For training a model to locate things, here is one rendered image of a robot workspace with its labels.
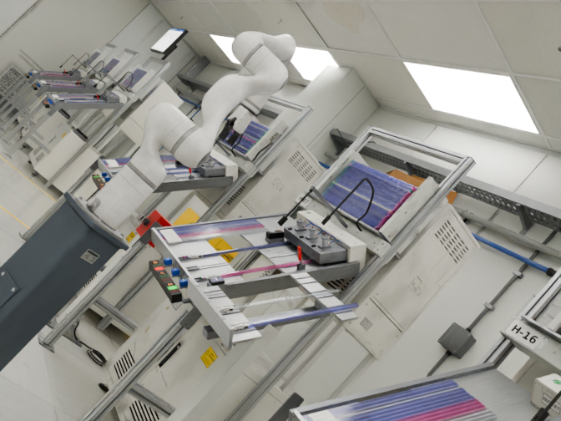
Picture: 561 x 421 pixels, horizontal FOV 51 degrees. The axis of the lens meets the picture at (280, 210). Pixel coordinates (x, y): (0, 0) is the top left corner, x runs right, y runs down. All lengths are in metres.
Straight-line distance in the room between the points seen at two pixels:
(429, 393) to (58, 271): 1.13
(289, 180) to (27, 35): 7.46
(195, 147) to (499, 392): 1.16
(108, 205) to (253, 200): 2.07
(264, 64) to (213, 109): 0.24
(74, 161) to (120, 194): 4.98
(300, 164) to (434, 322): 1.37
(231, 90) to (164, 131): 0.26
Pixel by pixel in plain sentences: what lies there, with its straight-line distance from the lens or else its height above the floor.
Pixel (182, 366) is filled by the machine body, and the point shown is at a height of 0.41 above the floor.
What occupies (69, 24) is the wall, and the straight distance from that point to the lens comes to 10.79.
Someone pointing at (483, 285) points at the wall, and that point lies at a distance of 4.13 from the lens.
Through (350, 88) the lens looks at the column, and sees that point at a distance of 6.04.
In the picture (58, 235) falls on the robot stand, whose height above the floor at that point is 0.59.
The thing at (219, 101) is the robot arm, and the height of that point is 1.23.
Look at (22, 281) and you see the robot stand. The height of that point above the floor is 0.43.
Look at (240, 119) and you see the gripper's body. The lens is 2.45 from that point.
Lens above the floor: 0.93
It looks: 5 degrees up
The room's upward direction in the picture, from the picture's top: 43 degrees clockwise
